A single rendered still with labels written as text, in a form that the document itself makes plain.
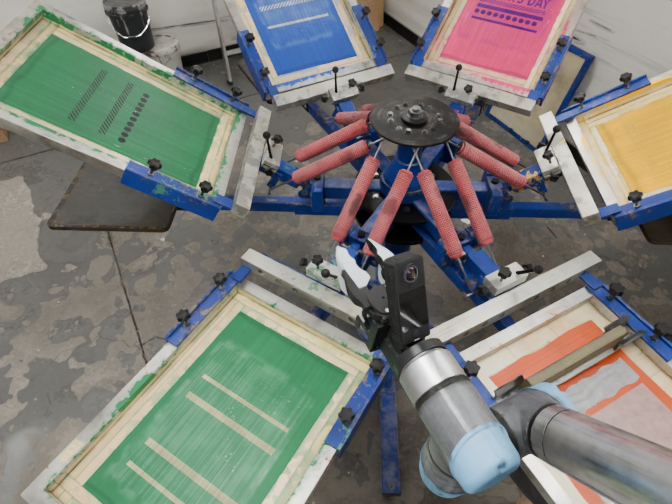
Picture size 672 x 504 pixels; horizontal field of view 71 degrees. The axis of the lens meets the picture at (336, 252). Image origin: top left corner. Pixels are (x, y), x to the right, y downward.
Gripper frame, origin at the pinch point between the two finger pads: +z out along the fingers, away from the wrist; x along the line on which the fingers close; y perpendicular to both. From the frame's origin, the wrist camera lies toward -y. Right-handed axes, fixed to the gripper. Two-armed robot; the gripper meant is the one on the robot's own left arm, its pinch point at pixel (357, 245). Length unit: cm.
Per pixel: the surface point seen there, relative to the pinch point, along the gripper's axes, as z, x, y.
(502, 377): -6, 55, 65
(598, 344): -12, 78, 51
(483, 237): 34, 73, 51
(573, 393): -18, 70, 63
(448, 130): 61, 69, 28
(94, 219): 109, -43, 79
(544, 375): -13, 59, 54
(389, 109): 80, 57, 29
